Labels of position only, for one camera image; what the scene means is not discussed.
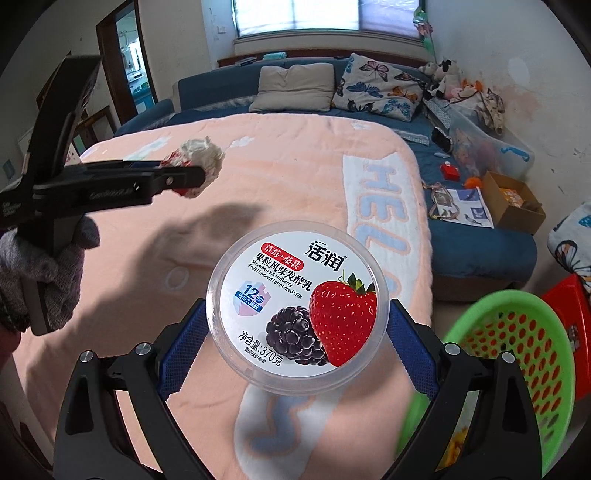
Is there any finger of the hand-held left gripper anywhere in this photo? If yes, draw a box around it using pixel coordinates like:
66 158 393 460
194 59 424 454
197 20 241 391
34 159 206 215

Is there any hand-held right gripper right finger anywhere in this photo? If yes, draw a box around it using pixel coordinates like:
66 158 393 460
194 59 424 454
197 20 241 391
385 298 541 480

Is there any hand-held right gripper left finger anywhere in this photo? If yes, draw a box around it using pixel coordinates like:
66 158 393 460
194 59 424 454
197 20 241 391
55 298 211 480

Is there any green plastic basket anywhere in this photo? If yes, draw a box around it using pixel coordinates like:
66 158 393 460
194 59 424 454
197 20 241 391
396 291 577 480

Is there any white wrapper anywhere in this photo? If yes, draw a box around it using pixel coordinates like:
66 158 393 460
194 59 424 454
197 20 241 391
159 136 226 200

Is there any clear yogurt tub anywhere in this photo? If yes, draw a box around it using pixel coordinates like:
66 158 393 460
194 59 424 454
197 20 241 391
206 220 391 395

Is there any person's left hand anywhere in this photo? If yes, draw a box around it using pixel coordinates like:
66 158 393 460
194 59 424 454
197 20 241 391
0 215 100 333

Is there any doorway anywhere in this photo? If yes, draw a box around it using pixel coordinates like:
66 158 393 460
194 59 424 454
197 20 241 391
95 0 160 130

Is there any sheet of bird photos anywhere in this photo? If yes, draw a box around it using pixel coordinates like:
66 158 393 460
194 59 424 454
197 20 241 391
427 185 495 229

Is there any red plastic basket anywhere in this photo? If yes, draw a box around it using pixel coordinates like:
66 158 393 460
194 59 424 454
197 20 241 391
540 273 591 402

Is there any cardboard box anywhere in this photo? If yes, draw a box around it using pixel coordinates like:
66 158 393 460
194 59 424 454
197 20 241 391
482 171 546 236

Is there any butterfly print cushion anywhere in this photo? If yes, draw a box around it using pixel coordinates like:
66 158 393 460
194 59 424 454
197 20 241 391
547 200 591 296

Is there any beige pillow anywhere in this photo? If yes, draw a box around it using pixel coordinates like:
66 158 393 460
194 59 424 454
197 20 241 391
249 63 335 113

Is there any black device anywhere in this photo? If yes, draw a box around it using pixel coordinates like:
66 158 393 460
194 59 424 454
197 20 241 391
431 127 453 153

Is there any clear plastic storage box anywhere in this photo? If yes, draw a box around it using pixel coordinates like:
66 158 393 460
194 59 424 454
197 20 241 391
445 104 536 181

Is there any beige cloth bag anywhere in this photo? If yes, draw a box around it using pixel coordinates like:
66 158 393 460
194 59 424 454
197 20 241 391
478 90 506 134

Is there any pink and orange plush toy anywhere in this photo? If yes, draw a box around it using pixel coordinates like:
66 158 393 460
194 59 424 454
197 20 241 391
445 78 485 104

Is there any butterfly print pillow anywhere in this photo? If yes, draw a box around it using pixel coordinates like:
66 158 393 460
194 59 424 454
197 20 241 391
331 53 424 123

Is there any window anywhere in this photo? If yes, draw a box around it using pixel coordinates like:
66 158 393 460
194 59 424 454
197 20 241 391
232 0 423 40

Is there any black and white cow plush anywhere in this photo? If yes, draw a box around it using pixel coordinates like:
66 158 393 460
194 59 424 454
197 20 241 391
419 58 465 100

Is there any colourful toy windmill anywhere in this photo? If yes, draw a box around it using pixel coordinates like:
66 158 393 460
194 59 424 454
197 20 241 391
413 7 439 58

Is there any wooden frame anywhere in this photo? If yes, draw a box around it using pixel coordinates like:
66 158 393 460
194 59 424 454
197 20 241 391
74 105 116 155

